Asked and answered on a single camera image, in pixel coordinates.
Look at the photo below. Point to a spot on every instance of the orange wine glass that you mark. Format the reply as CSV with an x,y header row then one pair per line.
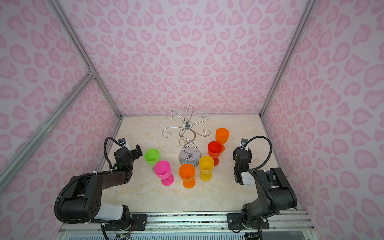
x,y
187,173
222,136

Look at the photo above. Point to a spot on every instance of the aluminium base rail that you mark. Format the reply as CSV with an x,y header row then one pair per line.
x,y
288,225

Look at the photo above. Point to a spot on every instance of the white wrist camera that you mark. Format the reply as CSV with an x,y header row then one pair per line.
x,y
244,144
123,143

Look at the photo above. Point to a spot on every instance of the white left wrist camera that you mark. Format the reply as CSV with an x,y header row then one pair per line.
x,y
123,143

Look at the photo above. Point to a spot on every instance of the green wine glass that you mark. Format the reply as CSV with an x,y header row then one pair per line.
x,y
152,157

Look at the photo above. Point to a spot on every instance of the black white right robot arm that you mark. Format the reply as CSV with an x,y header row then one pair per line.
x,y
274,191

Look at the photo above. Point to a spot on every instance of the orange wine glass back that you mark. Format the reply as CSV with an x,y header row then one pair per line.
x,y
222,136

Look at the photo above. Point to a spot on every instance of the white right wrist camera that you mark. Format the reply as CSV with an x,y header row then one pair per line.
x,y
244,144

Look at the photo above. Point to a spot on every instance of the pink wine glass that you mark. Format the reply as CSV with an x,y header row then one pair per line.
x,y
164,171

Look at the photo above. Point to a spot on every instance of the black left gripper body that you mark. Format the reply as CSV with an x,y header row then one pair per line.
x,y
131,163

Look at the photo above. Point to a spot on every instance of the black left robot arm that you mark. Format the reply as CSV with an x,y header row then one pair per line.
x,y
80,201

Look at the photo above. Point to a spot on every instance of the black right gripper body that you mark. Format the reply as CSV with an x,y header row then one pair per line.
x,y
235,155

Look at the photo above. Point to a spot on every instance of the red wine glass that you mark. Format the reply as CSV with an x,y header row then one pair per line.
x,y
214,150

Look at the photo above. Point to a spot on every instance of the chrome wire wine glass rack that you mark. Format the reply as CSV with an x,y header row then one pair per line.
x,y
190,153

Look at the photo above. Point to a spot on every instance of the yellow wine glass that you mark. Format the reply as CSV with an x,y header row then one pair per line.
x,y
206,165

